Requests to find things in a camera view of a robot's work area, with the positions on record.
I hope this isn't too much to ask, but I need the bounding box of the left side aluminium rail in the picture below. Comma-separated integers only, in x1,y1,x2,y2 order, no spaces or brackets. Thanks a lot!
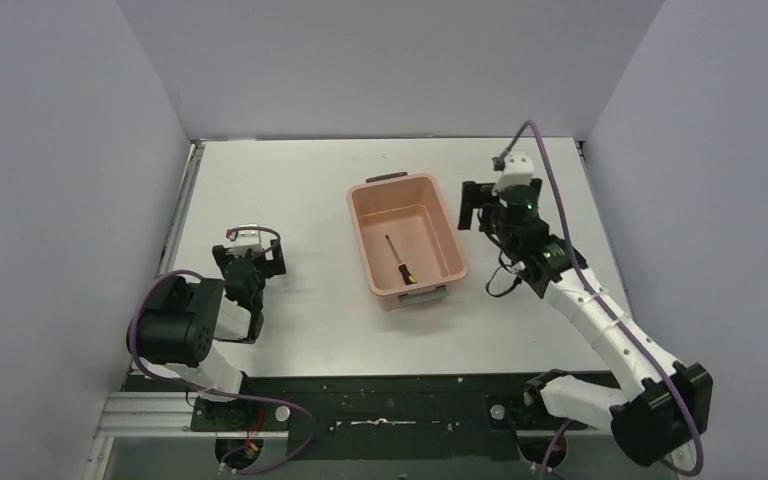
156,140,205,275

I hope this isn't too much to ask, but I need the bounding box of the aluminium rail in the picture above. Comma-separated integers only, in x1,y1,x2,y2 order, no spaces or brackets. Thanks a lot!
156,140,205,275
82,389,700,480

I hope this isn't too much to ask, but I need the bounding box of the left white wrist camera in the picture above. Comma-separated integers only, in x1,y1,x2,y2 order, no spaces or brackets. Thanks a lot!
226,224,263,257

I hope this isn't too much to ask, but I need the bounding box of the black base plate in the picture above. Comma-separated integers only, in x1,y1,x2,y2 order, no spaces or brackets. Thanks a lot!
101,373,561,470

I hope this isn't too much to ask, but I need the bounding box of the pink plastic bin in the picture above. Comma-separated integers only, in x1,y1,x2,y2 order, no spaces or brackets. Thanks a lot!
347,172,469,311

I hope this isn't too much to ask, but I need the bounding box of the aluminium front rail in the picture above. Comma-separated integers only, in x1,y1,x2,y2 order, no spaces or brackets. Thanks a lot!
82,389,700,480

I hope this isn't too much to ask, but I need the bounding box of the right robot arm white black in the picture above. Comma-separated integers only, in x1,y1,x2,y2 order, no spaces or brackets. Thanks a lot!
458,179,713,467

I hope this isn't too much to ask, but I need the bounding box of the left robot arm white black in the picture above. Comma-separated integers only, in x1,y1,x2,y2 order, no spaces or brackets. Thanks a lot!
126,226,287,430

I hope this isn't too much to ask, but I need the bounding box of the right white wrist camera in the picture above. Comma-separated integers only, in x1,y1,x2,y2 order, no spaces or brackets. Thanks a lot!
492,150,535,194

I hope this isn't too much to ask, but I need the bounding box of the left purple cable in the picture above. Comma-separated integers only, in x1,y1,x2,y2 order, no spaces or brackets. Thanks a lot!
128,225,318,477

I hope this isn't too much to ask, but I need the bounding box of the black yellow screwdriver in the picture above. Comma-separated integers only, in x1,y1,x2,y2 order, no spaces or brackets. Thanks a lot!
385,235,417,285

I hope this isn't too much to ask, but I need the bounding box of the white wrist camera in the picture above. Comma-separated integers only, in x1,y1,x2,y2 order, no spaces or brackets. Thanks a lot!
226,224,263,257
492,150,535,194

